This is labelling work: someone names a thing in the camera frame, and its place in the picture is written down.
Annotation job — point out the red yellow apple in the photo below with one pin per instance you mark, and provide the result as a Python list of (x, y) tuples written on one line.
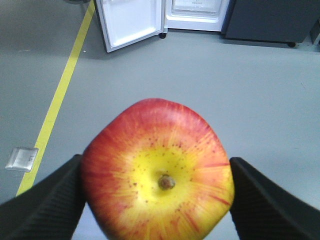
[(158, 171)]

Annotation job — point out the clear crisper drawer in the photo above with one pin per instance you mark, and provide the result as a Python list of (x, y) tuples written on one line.
[(203, 6)]

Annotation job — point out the far steel floor box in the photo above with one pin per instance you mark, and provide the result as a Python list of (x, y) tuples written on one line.
[(21, 159)]

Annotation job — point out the open white fridge door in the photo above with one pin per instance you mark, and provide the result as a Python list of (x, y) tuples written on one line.
[(126, 22)]

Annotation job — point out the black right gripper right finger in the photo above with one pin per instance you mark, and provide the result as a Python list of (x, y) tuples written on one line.
[(262, 210)]

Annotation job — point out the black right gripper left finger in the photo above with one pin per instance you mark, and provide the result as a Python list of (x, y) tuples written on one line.
[(50, 210)]

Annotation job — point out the dark grey fridge body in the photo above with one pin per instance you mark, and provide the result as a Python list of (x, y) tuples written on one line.
[(275, 21)]

